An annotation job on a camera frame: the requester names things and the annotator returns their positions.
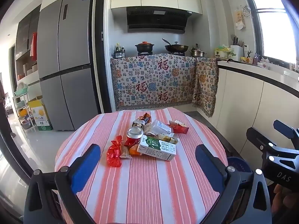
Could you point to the small printed blanket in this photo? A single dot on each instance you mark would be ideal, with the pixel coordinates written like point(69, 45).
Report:
point(205, 86)

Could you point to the black clay pot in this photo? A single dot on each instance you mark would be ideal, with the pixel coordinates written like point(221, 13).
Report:
point(144, 46)

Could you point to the white storage rack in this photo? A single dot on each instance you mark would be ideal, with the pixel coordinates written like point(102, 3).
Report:
point(21, 112)

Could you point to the steel pot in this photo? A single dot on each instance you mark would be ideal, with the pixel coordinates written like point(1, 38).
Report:
point(198, 52)

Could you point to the yellow white cardboard box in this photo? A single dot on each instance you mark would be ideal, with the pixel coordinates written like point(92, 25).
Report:
point(38, 112)

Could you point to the green white cardboard box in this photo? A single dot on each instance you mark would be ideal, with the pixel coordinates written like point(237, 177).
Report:
point(44, 126)

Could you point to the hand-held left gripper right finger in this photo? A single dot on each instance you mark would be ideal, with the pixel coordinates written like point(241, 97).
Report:
point(209, 166)

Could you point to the hanging wall calendar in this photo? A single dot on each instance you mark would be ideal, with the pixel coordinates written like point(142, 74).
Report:
point(239, 19)

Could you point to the green gold wrapper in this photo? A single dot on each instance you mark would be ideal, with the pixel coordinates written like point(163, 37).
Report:
point(137, 124)

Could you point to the dark glass wall cabinet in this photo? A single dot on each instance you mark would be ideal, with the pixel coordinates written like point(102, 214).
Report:
point(24, 44)

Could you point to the orange blue snack wrapper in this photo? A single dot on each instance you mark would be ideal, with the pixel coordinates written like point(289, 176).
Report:
point(144, 117)

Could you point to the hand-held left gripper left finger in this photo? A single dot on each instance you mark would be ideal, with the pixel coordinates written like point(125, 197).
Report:
point(87, 166)

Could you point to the green white milk carton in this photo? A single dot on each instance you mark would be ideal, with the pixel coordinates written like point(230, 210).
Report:
point(156, 148)

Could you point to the yellow white snack bag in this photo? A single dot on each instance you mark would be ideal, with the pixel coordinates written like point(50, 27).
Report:
point(171, 140)

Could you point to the orange white wrapper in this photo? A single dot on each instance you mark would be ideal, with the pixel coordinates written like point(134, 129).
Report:
point(133, 151)

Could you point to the condiment bottle rack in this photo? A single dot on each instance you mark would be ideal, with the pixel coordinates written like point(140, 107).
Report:
point(119, 51)

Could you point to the white lower cabinets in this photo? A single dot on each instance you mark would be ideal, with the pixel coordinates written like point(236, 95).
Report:
point(243, 98)

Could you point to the black range hood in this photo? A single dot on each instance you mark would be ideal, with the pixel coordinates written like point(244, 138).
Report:
point(158, 21)

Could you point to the large printed blanket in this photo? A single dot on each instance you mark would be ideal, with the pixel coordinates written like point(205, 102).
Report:
point(151, 84)

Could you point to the person's right hand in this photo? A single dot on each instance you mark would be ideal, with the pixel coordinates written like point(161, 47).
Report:
point(286, 199)

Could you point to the red candy wrapper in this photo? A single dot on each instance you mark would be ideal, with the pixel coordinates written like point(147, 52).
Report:
point(114, 154)

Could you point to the grey refrigerator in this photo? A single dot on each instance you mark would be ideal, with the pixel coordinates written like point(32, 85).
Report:
point(67, 74)

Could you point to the red white small carton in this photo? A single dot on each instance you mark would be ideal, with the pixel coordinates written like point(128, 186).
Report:
point(178, 127)

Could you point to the white utensil holder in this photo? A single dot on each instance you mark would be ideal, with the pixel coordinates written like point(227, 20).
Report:
point(236, 52)

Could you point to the black wok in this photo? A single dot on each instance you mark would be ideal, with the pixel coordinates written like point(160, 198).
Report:
point(176, 47)

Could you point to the window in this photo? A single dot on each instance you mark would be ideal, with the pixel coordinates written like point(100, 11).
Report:
point(278, 21)

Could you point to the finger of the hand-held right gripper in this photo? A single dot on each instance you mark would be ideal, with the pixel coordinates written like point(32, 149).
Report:
point(257, 136)
point(286, 130)

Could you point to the yellow green packets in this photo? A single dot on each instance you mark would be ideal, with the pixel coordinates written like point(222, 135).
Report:
point(223, 51)

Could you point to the pink striped tablecloth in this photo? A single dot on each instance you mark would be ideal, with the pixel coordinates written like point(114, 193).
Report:
point(144, 186)

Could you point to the crushed red can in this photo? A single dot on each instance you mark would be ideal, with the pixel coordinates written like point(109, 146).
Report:
point(133, 137)

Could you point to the clear plastic box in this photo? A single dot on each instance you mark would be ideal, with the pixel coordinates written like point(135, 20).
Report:
point(162, 127)

